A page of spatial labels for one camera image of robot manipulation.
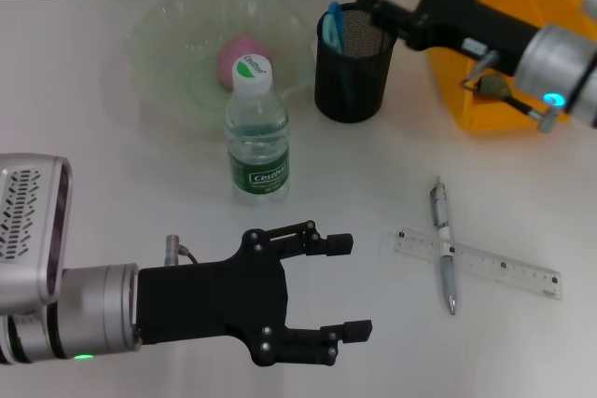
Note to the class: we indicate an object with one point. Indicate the clear plastic ruler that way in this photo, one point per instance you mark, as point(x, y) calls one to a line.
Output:
point(513, 272)

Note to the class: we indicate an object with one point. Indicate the green glass fruit plate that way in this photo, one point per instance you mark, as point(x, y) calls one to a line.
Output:
point(177, 67)

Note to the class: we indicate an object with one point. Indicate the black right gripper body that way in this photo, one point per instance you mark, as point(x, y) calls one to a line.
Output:
point(462, 20)

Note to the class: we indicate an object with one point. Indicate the green plastic wrapper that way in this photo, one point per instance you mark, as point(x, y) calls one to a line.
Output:
point(494, 86)

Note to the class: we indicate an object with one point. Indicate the black mesh pen holder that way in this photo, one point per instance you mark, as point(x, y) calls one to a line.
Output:
point(350, 90)

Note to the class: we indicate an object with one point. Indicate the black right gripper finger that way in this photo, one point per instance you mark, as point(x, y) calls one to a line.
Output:
point(389, 16)

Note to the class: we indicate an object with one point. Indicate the pink peach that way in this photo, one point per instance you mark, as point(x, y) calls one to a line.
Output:
point(226, 62)

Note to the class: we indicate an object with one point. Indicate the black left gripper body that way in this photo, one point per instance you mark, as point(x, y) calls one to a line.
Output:
point(210, 300)

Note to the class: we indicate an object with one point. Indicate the clear green-label water bottle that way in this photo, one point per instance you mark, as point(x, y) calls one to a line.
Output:
point(259, 174)

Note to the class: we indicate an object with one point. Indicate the blue plastic scissors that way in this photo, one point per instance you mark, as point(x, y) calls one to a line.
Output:
point(339, 39)

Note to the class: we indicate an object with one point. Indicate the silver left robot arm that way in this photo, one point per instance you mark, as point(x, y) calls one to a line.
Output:
point(93, 314)

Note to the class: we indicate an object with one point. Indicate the silver ballpoint pen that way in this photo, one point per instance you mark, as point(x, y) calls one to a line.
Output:
point(448, 277)

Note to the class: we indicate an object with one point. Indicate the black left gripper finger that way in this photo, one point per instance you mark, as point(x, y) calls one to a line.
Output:
point(339, 243)
point(358, 330)

